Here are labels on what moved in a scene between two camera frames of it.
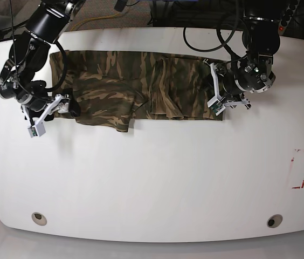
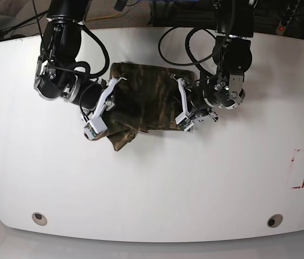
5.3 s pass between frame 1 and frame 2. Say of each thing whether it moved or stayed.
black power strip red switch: stayed
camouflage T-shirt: moved
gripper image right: moved
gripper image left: moved
